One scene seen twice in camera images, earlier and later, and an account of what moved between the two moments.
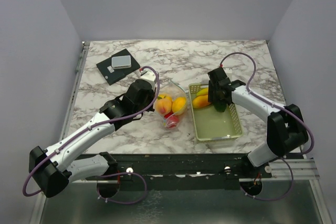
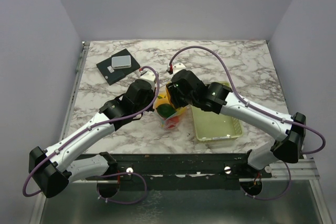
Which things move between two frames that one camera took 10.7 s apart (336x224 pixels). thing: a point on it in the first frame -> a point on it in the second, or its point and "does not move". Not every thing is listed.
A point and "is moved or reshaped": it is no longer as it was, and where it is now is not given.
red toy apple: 171,119 does not move
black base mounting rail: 181,172 does not move
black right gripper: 212,94 -> 173,92
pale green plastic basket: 210,125 does not move
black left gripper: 152,95 does not move
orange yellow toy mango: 200,101 is moved or reshaped
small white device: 121,62 does not move
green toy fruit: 220,107 is moved or reshaped
